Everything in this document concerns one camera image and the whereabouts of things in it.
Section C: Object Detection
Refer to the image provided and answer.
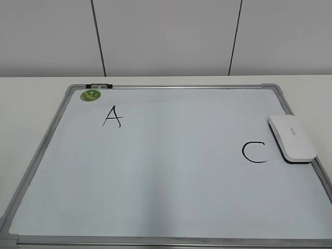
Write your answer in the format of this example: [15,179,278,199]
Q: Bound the white whiteboard eraser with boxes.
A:
[269,114,317,163]

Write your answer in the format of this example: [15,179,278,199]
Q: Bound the green round magnet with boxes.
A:
[80,89,102,102]

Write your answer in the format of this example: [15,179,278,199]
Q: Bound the white board with metal frame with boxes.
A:
[1,84,331,248]

